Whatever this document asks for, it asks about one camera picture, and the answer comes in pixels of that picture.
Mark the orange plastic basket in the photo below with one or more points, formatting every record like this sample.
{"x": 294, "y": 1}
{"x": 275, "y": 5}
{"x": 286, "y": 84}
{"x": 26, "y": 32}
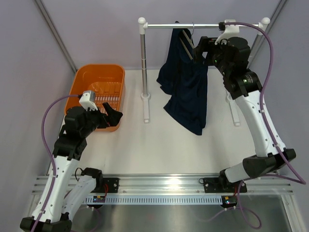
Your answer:
{"x": 106, "y": 80}

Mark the white metal clothes rack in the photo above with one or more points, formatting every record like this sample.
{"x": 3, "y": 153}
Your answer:
{"x": 143, "y": 26}

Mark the navy blue shorts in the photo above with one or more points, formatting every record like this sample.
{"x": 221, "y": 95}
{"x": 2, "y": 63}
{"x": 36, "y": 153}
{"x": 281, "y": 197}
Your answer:
{"x": 187, "y": 84}

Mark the aluminium mounting rail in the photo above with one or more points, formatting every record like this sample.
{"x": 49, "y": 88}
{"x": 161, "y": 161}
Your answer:
{"x": 192, "y": 184}

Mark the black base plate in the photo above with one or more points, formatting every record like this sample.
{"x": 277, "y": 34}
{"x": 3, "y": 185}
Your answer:
{"x": 215, "y": 185}
{"x": 111, "y": 184}

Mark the grey clothes hanger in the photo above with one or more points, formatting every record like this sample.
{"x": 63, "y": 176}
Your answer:
{"x": 186, "y": 40}

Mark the white slotted cable duct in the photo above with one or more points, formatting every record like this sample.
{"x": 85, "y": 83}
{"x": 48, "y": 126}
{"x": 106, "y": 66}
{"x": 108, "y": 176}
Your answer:
{"x": 152, "y": 200}

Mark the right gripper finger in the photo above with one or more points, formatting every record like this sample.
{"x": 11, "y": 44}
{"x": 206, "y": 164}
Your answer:
{"x": 198, "y": 52}
{"x": 206, "y": 42}

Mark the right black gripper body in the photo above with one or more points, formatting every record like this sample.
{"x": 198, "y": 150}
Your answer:
{"x": 215, "y": 57}

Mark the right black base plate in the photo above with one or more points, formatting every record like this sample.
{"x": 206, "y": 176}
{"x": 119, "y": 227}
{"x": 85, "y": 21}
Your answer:
{"x": 215, "y": 185}

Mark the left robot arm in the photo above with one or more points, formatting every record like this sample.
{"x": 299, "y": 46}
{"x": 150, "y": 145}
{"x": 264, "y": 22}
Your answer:
{"x": 57, "y": 207}

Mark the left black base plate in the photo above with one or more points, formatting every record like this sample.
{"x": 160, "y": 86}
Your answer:
{"x": 111, "y": 184}

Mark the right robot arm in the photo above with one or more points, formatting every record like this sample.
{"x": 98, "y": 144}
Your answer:
{"x": 245, "y": 89}

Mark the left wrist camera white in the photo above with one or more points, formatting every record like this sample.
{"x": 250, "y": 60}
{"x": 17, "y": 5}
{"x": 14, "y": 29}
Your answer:
{"x": 87, "y": 100}

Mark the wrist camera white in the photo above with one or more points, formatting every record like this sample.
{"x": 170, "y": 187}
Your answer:
{"x": 228, "y": 31}
{"x": 87, "y": 100}

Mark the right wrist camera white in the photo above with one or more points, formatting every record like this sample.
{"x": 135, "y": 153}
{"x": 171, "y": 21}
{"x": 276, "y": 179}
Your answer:
{"x": 228, "y": 31}

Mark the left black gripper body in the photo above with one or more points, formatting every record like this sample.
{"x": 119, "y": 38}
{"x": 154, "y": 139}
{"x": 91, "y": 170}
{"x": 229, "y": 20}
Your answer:
{"x": 95, "y": 120}

